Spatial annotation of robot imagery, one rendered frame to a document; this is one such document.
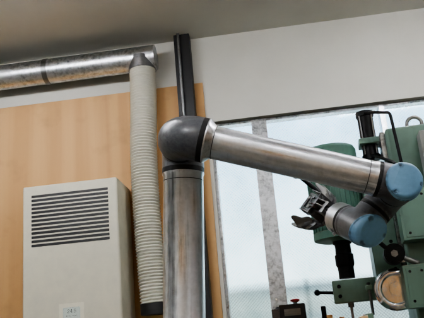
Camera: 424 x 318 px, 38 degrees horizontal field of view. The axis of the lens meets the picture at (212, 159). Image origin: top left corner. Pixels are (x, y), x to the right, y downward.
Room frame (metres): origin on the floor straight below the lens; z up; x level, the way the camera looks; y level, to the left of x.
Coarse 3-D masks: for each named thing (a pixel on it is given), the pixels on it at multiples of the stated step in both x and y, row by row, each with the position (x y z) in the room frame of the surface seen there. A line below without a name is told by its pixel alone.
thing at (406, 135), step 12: (384, 132) 1.89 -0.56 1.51; (396, 132) 1.85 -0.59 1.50; (408, 132) 1.84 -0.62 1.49; (408, 144) 1.85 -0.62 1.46; (396, 156) 1.85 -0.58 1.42; (408, 156) 1.85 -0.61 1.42; (420, 168) 1.84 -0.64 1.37; (408, 252) 1.86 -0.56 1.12; (420, 252) 1.85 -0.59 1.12; (408, 264) 1.86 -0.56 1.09; (420, 312) 1.85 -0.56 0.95
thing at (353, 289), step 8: (336, 280) 1.97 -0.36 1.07; (344, 280) 1.96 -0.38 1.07; (352, 280) 1.96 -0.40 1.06; (360, 280) 1.95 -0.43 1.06; (368, 280) 1.95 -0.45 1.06; (336, 288) 1.97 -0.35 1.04; (344, 288) 1.96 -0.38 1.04; (352, 288) 1.96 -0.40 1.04; (360, 288) 1.95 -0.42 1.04; (336, 296) 1.97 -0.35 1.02; (344, 296) 1.96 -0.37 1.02; (352, 296) 1.96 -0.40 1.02; (360, 296) 1.95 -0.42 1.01; (368, 296) 1.95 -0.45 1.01; (352, 304) 1.99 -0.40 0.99
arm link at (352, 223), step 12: (360, 204) 1.59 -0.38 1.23; (336, 216) 1.64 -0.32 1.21; (348, 216) 1.60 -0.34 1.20; (360, 216) 1.56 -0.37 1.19; (372, 216) 1.55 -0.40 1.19; (336, 228) 1.65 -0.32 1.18; (348, 228) 1.59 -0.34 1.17; (360, 228) 1.56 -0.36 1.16; (372, 228) 1.57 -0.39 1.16; (384, 228) 1.58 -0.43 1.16; (360, 240) 1.57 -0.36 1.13; (372, 240) 1.58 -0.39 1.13
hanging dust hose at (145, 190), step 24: (144, 72) 3.26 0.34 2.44; (144, 96) 3.25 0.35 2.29; (144, 120) 3.24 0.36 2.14; (144, 144) 3.25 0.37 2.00; (144, 168) 3.24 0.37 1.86; (144, 192) 3.24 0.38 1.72; (144, 216) 3.24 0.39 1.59; (144, 240) 3.24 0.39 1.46; (144, 264) 3.25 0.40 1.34; (144, 288) 3.24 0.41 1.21; (144, 312) 3.25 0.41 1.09
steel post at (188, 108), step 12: (180, 36) 3.32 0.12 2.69; (180, 48) 3.32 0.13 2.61; (180, 60) 3.30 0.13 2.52; (180, 72) 3.30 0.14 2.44; (192, 72) 3.36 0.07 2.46; (180, 84) 3.30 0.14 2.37; (192, 84) 3.31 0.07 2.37; (180, 96) 3.32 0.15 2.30; (192, 96) 3.31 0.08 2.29; (180, 108) 3.32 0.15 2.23; (192, 108) 3.31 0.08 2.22; (204, 216) 3.36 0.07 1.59; (204, 228) 3.32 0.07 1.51; (204, 240) 3.31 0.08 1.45; (204, 252) 3.31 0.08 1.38; (204, 264) 3.32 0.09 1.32
